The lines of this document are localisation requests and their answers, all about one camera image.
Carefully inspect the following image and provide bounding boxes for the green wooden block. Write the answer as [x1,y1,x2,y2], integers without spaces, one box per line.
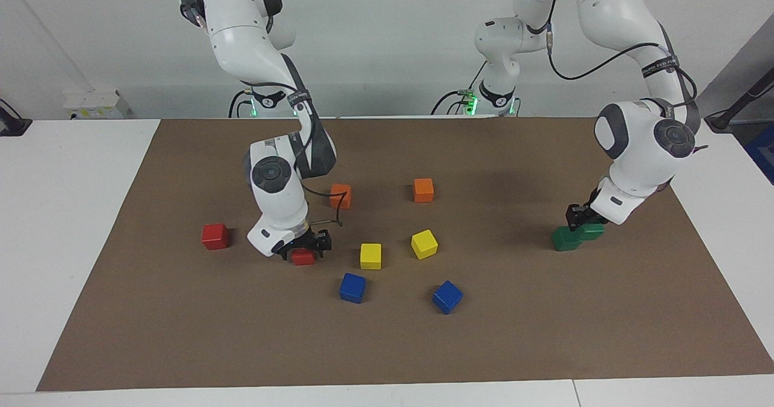
[574,223,606,243]
[551,227,584,252]

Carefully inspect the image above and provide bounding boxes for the blue wooden block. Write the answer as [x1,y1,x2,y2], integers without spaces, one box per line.
[339,273,367,304]
[432,280,464,315]

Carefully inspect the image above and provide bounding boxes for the brown table mat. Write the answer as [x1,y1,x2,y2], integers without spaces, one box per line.
[36,116,774,392]

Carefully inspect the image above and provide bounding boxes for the blue box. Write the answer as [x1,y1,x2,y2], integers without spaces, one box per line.
[744,123,774,184]

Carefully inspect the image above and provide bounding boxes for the black stand with pole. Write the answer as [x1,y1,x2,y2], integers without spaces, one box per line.
[704,68,774,132]

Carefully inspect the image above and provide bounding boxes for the white power strip box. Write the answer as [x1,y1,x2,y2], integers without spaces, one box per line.
[63,90,134,119]

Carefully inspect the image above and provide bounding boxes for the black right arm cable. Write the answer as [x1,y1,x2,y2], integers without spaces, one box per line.
[239,80,350,227]

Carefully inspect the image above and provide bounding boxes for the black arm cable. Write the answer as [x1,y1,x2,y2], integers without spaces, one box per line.
[239,80,350,227]
[513,0,705,154]

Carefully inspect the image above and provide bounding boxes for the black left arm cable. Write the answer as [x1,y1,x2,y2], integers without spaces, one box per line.
[513,0,705,154]

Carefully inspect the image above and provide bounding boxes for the black base cables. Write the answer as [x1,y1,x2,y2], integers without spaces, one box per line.
[431,59,490,116]
[229,90,255,119]

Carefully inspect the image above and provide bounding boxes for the black clamp mount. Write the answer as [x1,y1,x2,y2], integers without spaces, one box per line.
[0,99,32,137]

